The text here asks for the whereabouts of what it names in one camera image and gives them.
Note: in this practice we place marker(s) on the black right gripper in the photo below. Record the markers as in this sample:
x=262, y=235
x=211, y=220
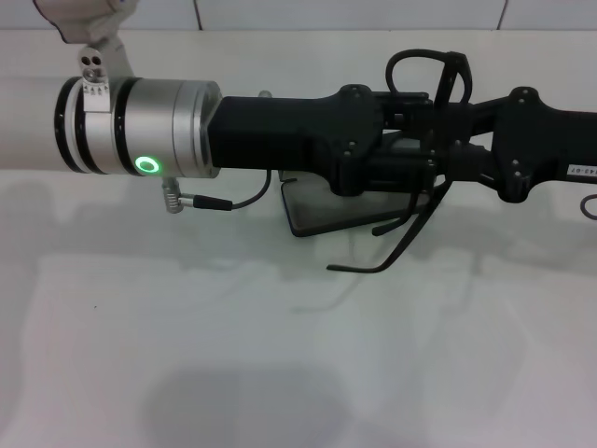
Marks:
x=550, y=140

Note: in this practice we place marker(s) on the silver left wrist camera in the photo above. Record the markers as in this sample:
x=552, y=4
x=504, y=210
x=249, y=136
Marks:
x=88, y=18

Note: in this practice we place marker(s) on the black glasses case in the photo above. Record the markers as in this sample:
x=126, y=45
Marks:
x=326, y=210

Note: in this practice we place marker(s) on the black glasses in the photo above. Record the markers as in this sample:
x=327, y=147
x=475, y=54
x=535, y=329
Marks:
x=464, y=74

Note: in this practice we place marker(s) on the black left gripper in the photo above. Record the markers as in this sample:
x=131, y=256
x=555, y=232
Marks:
x=280, y=135

